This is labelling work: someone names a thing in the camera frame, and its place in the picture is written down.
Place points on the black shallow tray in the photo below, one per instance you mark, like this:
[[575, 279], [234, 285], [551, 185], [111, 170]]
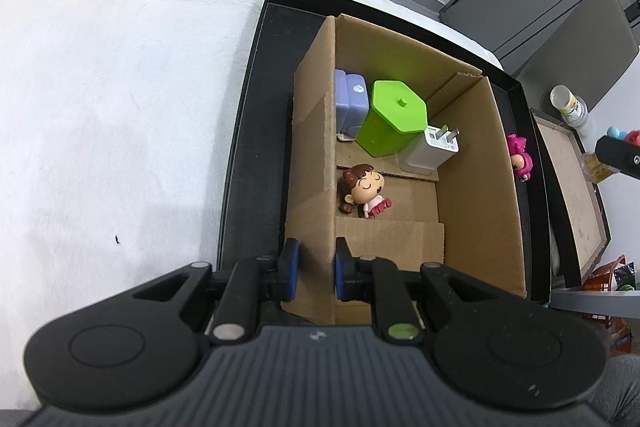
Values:
[[256, 195]]

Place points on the brown cardboard box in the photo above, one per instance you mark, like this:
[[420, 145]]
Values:
[[465, 215]]

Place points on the white yellow cup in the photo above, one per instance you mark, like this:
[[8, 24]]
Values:
[[573, 110]]

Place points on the purple plastic box toy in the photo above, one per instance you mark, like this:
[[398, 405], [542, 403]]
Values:
[[351, 104]]

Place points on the green hexagonal container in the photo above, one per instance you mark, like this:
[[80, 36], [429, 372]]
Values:
[[396, 116]]

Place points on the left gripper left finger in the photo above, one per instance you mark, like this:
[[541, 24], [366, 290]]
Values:
[[242, 290]]

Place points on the brown board black frame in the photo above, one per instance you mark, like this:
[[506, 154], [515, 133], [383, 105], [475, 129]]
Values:
[[577, 217]]

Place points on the pink dinosaur toy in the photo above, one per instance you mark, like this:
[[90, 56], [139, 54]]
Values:
[[522, 163]]

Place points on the white power adapter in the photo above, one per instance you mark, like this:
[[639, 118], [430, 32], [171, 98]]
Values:
[[429, 150]]

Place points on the brown haired girl figurine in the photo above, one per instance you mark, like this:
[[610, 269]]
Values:
[[360, 189]]

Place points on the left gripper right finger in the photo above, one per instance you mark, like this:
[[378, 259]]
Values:
[[378, 283]]

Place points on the grey cabinet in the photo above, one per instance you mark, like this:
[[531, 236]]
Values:
[[585, 44]]

